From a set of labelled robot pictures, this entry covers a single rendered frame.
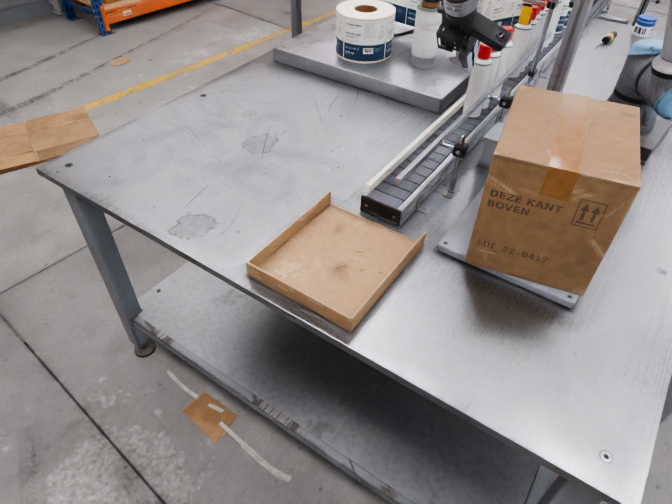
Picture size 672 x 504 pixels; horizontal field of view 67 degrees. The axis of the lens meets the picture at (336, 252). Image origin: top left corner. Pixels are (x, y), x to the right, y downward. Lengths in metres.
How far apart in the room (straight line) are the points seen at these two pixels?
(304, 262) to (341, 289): 0.11
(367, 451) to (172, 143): 1.03
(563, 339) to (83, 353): 1.69
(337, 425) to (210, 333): 0.54
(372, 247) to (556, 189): 0.40
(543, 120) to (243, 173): 0.74
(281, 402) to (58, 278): 1.27
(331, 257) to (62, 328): 1.41
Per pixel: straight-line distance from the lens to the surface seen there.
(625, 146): 1.06
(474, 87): 1.52
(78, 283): 2.42
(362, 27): 1.80
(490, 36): 1.30
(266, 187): 1.31
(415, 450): 1.54
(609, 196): 0.97
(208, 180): 1.36
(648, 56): 1.59
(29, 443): 2.02
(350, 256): 1.10
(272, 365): 1.67
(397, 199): 1.19
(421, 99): 1.68
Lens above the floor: 1.60
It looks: 44 degrees down
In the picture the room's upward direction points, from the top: 1 degrees clockwise
